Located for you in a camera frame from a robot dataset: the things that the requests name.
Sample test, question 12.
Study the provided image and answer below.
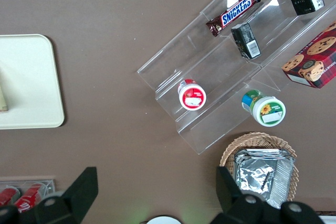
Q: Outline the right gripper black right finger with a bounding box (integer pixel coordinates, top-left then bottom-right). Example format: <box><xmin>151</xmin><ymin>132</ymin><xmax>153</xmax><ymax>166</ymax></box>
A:
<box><xmin>215</xmin><ymin>166</ymin><xmax>284</xmax><ymax>224</ymax></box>

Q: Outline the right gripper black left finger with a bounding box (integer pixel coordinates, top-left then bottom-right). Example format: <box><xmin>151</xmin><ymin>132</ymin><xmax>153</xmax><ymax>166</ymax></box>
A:
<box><xmin>33</xmin><ymin>166</ymin><xmax>99</xmax><ymax>224</ymax></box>

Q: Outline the light wicker basket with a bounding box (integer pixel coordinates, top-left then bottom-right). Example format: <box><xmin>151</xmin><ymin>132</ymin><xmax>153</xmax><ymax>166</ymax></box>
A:
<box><xmin>219</xmin><ymin>132</ymin><xmax>300</xmax><ymax>202</ymax></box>

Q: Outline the cream plastic tray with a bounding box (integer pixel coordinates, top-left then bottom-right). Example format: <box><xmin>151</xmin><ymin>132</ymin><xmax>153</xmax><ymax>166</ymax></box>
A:
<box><xmin>0</xmin><ymin>34</ymin><xmax>66</xmax><ymax>131</ymax></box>

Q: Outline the clear acrylic bottle rack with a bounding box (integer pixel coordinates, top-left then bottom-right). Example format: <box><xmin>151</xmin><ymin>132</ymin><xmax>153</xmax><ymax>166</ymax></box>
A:
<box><xmin>0</xmin><ymin>178</ymin><xmax>57</xmax><ymax>209</ymax></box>

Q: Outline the stack of foil containers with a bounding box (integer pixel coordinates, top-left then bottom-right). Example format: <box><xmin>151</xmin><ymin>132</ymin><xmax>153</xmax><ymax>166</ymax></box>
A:
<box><xmin>234</xmin><ymin>148</ymin><xmax>295</xmax><ymax>209</ymax></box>

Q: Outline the red cola bottle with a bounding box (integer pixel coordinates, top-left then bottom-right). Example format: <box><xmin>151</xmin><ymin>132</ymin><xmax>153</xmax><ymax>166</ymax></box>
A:
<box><xmin>13</xmin><ymin>182</ymin><xmax>48</xmax><ymax>214</ymax></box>
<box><xmin>0</xmin><ymin>185</ymin><xmax>22</xmax><ymax>207</ymax></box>

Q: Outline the white plastic snack bin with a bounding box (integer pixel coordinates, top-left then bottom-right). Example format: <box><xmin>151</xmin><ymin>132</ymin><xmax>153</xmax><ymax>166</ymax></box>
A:
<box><xmin>318</xmin><ymin>214</ymin><xmax>336</xmax><ymax>224</ymax></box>

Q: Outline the green lid yogurt cup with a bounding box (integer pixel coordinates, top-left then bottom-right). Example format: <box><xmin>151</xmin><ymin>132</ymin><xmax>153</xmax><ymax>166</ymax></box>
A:
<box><xmin>241</xmin><ymin>89</ymin><xmax>287</xmax><ymax>127</ymax></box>

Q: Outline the red lid yogurt cup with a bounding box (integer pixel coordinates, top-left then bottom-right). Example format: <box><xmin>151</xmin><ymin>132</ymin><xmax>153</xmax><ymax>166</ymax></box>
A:
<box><xmin>178</xmin><ymin>78</ymin><xmax>207</xmax><ymax>111</ymax></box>

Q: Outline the clear acrylic stepped stand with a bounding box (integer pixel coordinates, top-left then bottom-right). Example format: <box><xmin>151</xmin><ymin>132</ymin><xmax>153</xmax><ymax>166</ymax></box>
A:
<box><xmin>136</xmin><ymin>0</ymin><xmax>336</xmax><ymax>155</ymax></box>

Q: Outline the red plaid cookie box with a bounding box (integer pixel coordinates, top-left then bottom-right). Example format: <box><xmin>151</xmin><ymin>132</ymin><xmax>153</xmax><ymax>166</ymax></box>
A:
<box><xmin>281</xmin><ymin>22</ymin><xmax>336</xmax><ymax>90</ymax></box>

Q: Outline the Snickers chocolate bar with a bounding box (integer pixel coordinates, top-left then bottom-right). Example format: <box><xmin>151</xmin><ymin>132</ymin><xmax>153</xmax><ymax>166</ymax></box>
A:
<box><xmin>205</xmin><ymin>0</ymin><xmax>261</xmax><ymax>37</ymax></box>

